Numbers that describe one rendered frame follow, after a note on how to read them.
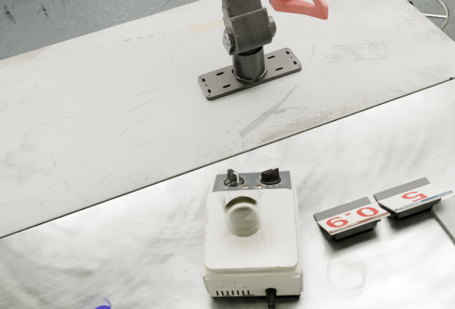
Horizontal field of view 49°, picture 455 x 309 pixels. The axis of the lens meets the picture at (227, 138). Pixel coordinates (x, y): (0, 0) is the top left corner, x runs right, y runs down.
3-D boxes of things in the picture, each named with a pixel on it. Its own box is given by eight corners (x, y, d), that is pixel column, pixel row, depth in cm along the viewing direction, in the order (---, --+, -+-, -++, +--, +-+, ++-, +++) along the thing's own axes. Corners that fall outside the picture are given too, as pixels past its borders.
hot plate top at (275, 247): (208, 194, 72) (208, 191, 71) (293, 191, 70) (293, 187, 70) (204, 272, 64) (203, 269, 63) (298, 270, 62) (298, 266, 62)
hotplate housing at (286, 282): (214, 183, 83) (207, 152, 77) (294, 179, 81) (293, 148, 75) (207, 316, 68) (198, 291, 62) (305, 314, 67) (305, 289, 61)
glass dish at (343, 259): (321, 261, 71) (321, 254, 70) (359, 255, 71) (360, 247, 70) (332, 298, 68) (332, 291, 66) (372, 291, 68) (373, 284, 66)
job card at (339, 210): (313, 215, 77) (313, 200, 73) (367, 197, 78) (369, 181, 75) (330, 249, 73) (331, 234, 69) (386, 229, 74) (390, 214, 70)
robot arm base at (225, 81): (303, 37, 93) (288, 17, 97) (201, 70, 90) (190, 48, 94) (303, 70, 98) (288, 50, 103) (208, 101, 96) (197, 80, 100)
